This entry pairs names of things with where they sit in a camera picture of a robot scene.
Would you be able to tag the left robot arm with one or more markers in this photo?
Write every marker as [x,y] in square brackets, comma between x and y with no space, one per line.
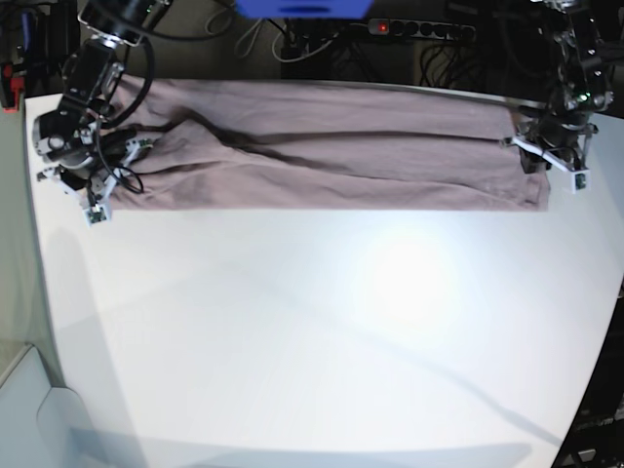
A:
[582,58]

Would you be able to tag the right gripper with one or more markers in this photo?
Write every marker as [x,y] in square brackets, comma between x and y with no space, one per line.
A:
[86,164]

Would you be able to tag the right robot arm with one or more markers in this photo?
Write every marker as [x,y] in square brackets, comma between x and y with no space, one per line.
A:
[92,74]

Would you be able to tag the blue box overhead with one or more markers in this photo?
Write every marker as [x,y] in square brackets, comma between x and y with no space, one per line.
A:
[303,9]

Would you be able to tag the power strip with red switch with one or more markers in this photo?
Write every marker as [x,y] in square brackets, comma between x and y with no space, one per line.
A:
[416,29]

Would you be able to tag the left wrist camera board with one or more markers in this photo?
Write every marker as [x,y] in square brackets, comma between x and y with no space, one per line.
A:
[580,180]

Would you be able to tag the red black clamp tool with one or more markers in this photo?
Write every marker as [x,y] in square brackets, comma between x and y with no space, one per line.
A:
[11,88]

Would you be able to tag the mauve t-shirt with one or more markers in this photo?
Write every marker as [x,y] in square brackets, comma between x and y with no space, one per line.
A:
[288,145]

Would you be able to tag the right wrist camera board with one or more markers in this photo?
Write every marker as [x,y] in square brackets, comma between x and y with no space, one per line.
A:
[97,214]

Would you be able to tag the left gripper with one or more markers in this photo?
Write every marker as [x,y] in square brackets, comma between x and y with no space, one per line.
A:
[548,141]

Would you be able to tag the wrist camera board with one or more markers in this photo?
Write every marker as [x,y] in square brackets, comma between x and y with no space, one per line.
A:
[97,214]
[580,180]

